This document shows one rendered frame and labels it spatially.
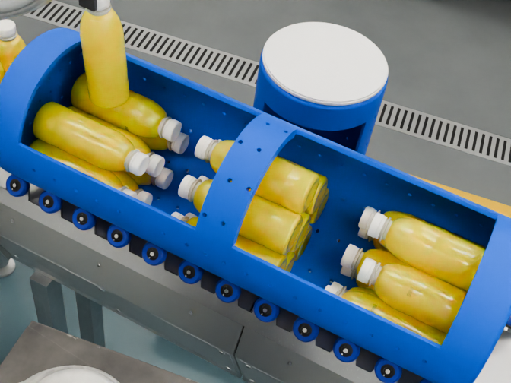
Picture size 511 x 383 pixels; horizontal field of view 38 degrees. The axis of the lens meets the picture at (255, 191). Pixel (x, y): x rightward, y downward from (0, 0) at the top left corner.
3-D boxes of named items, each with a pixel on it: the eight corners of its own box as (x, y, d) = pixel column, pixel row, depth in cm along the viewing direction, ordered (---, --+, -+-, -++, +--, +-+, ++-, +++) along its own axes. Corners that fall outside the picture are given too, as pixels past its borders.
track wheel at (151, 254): (168, 253, 131) (172, 251, 133) (150, 235, 132) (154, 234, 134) (153, 271, 133) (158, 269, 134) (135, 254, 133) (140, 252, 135)
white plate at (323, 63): (249, 25, 168) (248, 30, 169) (283, 108, 151) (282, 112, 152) (362, 17, 175) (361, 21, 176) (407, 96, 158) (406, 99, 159)
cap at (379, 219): (390, 212, 117) (379, 207, 117) (382, 229, 115) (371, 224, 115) (385, 227, 120) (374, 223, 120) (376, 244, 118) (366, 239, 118)
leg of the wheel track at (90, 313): (97, 375, 220) (84, 246, 174) (81, 366, 222) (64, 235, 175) (109, 360, 224) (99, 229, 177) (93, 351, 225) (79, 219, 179)
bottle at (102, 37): (91, 111, 129) (77, 19, 116) (87, 87, 134) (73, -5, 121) (132, 106, 131) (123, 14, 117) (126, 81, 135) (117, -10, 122)
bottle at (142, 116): (88, 64, 137) (176, 102, 132) (96, 87, 143) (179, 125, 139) (65, 91, 134) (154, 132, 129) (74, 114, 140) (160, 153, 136)
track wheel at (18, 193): (29, 184, 138) (35, 183, 140) (12, 168, 139) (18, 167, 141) (16, 202, 139) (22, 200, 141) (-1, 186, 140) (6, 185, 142)
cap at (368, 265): (368, 284, 119) (358, 280, 119) (379, 262, 119) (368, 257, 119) (366, 285, 115) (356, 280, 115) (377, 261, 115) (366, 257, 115)
